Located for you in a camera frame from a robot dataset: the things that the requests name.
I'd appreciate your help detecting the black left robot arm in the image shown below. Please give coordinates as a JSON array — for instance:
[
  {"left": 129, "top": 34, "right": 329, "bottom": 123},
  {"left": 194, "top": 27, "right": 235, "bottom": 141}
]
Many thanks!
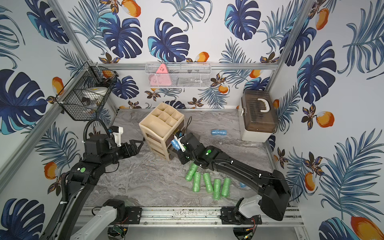
[{"left": 40, "top": 134, "right": 144, "bottom": 240}]

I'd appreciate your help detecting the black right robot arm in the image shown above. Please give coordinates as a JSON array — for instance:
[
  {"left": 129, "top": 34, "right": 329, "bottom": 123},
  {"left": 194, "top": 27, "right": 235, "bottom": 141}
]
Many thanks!
[{"left": 174, "top": 133, "right": 292, "bottom": 225}]

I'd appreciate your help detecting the white bowl in basket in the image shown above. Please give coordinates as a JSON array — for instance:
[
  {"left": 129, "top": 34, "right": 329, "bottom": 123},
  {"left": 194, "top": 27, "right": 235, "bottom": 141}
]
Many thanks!
[{"left": 82, "top": 87, "right": 108, "bottom": 101}]

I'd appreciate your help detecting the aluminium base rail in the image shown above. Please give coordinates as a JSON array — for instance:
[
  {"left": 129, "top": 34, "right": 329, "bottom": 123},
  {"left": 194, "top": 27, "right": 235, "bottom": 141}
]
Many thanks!
[{"left": 116, "top": 207, "right": 304, "bottom": 228}]

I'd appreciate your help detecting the pink triangle sponge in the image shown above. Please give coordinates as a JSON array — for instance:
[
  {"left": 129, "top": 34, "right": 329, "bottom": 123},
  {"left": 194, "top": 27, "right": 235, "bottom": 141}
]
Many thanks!
[{"left": 149, "top": 64, "right": 172, "bottom": 87}]

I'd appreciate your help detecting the green roll leftmost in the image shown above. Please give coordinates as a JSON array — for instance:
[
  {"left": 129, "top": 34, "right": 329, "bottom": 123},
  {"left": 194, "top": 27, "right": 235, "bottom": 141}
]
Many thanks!
[{"left": 185, "top": 163, "right": 198, "bottom": 182}]

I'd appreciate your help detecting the white wire shelf basket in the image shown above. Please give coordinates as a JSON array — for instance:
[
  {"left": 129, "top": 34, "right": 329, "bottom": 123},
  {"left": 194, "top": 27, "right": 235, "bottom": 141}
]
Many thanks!
[{"left": 145, "top": 62, "right": 212, "bottom": 89}]

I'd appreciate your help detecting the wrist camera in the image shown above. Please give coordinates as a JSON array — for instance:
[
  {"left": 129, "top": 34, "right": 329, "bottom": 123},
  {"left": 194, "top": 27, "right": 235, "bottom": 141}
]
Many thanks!
[
  {"left": 174, "top": 135, "right": 186, "bottom": 152},
  {"left": 110, "top": 126, "right": 124, "bottom": 147}
]

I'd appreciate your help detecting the brown lidded storage box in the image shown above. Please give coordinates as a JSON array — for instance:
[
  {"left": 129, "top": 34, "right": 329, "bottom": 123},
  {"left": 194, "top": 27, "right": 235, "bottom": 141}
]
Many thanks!
[{"left": 238, "top": 90, "right": 278, "bottom": 143}]

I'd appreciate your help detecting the black wire basket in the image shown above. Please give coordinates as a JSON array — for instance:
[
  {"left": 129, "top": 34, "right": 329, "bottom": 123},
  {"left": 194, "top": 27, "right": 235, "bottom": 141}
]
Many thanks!
[{"left": 55, "top": 62, "right": 119, "bottom": 121}]

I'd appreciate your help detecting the beige drawer organizer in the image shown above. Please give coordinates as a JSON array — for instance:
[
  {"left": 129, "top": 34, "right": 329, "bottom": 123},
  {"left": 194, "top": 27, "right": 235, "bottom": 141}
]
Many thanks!
[{"left": 139, "top": 103, "right": 185, "bottom": 161}]

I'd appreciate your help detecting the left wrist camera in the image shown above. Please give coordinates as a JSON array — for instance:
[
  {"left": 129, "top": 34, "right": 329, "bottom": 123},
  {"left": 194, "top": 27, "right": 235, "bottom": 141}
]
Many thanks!
[{"left": 110, "top": 126, "right": 124, "bottom": 147}]

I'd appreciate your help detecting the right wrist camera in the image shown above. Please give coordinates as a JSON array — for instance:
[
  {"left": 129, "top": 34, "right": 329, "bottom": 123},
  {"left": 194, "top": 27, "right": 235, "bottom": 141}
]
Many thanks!
[{"left": 174, "top": 135, "right": 186, "bottom": 152}]

